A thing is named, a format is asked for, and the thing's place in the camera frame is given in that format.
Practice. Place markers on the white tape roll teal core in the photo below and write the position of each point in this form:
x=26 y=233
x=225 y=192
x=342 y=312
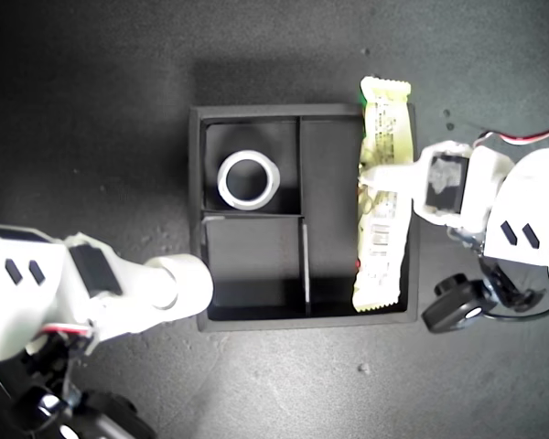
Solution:
x=194 y=288

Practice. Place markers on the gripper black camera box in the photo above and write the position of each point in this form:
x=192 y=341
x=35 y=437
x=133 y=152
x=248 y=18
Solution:
x=105 y=416
x=453 y=311

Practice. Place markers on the black tray with wells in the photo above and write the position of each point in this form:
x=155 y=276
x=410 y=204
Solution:
x=256 y=265

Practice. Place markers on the white tape roll wide hole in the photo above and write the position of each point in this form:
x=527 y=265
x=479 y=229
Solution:
x=223 y=192

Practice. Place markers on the snack bar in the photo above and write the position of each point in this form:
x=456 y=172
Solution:
x=384 y=128

